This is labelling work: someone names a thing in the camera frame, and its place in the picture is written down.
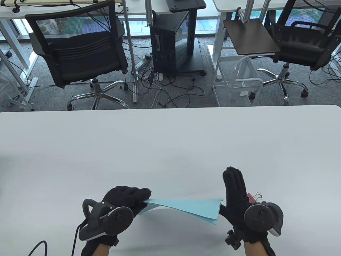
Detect person's right hand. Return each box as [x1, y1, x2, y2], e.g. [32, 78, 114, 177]
[218, 167, 269, 244]

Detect person's left hand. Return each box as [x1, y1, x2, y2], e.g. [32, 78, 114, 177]
[88, 186, 152, 248]

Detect pink binder clip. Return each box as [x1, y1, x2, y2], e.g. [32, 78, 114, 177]
[247, 192, 263, 205]

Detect light blue paper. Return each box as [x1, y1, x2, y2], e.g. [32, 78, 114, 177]
[138, 198, 224, 226]

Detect person's right forearm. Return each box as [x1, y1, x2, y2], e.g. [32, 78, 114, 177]
[243, 238, 277, 256]

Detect person's left forearm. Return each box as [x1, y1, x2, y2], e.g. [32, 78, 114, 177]
[81, 240, 113, 256]

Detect black grey hand tracker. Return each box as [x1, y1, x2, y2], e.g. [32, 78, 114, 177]
[243, 202, 284, 237]
[78, 199, 134, 242]

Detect white power strip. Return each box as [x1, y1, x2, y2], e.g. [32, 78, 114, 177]
[135, 52, 153, 71]

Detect black computer tower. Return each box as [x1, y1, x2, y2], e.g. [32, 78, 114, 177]
[149, 10, 197, 76]

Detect dark brown board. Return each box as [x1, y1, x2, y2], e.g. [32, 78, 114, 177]
[223, 18, 282, 56]

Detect black mesh armrest office chair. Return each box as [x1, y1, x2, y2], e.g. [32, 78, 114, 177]
[257, 0, 341, 105]

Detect short aluminium profile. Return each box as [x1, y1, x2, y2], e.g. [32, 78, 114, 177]
[145, 0, 154, 27]

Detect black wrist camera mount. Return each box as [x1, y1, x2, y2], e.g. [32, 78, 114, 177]
[225, 230, 244, 250]

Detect black glove cable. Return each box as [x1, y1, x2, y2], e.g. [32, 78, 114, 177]
[28, 221, 89, 256]

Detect white wire basket cart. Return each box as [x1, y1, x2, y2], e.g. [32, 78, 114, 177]
[212, 53, 264, 107]

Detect black floor cables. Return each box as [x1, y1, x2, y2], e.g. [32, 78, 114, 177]
[124, 40, 206, 108]

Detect tall aluminium frame post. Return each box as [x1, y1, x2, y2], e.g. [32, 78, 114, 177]
[122, 0, 139, 103]

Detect aluminium frame foot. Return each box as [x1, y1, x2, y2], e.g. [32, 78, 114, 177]
[0, 49, 39, 111]

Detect aluminium profile bracket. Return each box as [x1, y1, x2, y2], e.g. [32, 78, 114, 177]
[238, 0, 269, 25]

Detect beige roll with black straps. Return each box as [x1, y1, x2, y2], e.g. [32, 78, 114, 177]
[0, 0, 99, 9]

